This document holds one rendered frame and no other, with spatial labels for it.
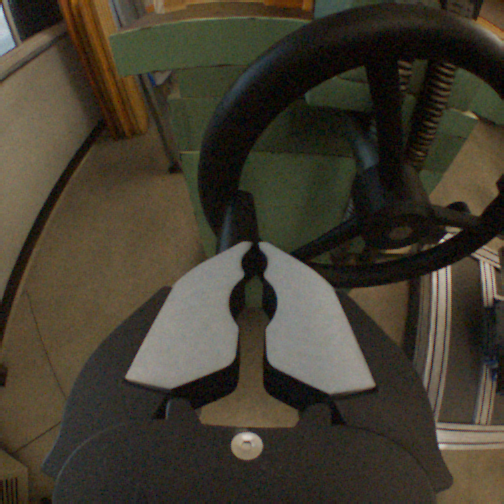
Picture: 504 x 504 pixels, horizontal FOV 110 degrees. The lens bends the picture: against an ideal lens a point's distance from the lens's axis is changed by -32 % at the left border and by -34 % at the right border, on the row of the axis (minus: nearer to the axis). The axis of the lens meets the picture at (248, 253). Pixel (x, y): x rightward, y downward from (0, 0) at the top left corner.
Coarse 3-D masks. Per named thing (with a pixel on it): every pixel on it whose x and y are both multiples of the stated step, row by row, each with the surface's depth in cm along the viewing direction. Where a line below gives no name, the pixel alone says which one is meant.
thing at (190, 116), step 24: (216, 96) 28; (192, 120) 31; (288, 120) 30; (312, 120) 30; (336, 120) 30; (192, 144) 34; (264, 144) 34; (288, 144) 34; (312, 144) 34; (336, 144) 33; (456, 144) 29; (432, 168) 34
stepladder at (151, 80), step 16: (112, 0) 54; (128, 0) 63; (128, 16) 62; (144, 80) 86; (160, 80) 93; (144, 96) 93; (160, 96) 97; (160, 112) 100; (160, 128) 111; (160, 144) 118; (176, 144) 118
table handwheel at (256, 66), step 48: (288, 48) 8; (336, 48) 8; (384, 48) 7; (432, 48) 7; (480, 48) 6; (240, 96) 10; (288, 96) 10; (384, 96) 10; (240, 144) 13; (384, 144) 13; (384, 192) 16; (336, 240) 21; (384, 240) 18; (480, 240) 19; (336, 288) 29
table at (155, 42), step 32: (128, 32) 19; (160, 32) 20; (192, 32) 20; (224, 32) 20; (256, 32) 20; (288, 32) 20; (128, 64) 23; (160, 64) 23; (192, 64) 24; (224, 64) 24; (320, 96) 18; (352, 96) 18; (416, 96) 17; (480, 96) 21; (448, 128) 18
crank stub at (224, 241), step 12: (240, 192) 16; (228, 204) 16; (240, 204) 15; (252, 204) 16; (228, 216) 15; (240, 216) 15; (252, 216) 15; (228, 228) 14; (240, 228) 14; (252, 228) 15; (228, 240) 14; (240, 240) 14; (252, 240) 14; (216, 252) 14; (252, 276) 14
